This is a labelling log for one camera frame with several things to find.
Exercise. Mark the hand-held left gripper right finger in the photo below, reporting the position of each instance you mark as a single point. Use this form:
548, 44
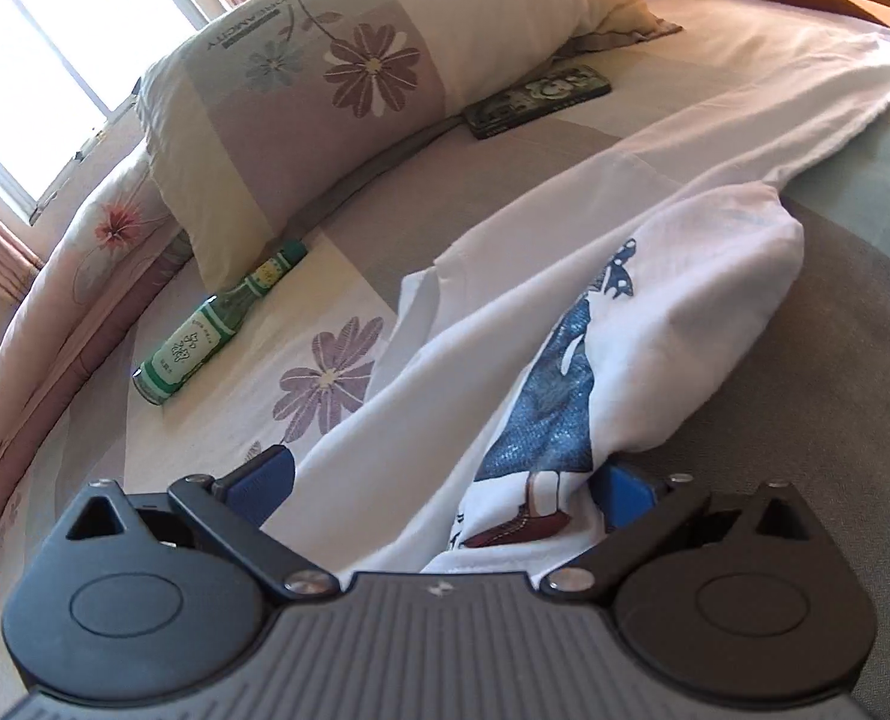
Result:
625, 495

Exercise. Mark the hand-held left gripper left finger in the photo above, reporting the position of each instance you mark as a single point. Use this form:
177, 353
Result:
261, 484

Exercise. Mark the white printed t-shirt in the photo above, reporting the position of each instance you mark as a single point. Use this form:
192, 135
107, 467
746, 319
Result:
490, 330

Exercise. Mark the green glass bottle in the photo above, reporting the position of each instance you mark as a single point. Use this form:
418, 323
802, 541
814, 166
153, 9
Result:
197, 330

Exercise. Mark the folded pink floral quilt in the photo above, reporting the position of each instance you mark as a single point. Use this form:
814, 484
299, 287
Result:
69, 292

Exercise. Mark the floral patchwork pillow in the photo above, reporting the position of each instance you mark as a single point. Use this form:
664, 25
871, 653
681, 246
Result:
340, 90

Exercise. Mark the window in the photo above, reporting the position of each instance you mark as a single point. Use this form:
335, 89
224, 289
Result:
47, 52

